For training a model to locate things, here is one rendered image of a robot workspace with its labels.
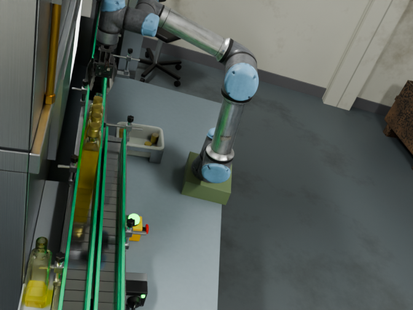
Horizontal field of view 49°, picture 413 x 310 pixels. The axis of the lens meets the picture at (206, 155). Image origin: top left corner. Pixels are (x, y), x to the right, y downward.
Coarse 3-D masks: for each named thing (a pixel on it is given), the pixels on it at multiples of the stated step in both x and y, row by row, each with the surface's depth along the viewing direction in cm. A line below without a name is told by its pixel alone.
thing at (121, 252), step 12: (120, 144) 200; (120, 156) 192; (120, 168) 185; (120, 180) 178; (120, 192) 173; (120, 204) 168; (120, 216) 164; (120, 228) 159; (120, 240) 151; (120, 252) 147; (120, 264) 143; (120, 276) 139; (120, 288) 135; (120, 300) 132
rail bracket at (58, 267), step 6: (60, 252) 133; (60, 258) 131; (54, 264) 135; (60, 264) 134; (54, 270) 134; (60, 270) 135; (54, 276) 139; (60, 276) 138; (54, 282) 138; (60, 282) 138
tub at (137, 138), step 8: (120, 128) 221; (144, 128) 224; (152, 128) 224; (136, 136) 225; (144, 136) 226; (160, 136) 221; (128, 144) 209; (136, 144) 210; (152, 144) 225; (160, 144) 218
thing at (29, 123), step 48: (0, 0) 84; (48, 0) 99; (0, 48) 89; (48, 48) 114; (0, 96) 96; (0, 144) 103; (48, 144) 162; (0, 192) 112; (0, 240) 123; (0, 288) 135
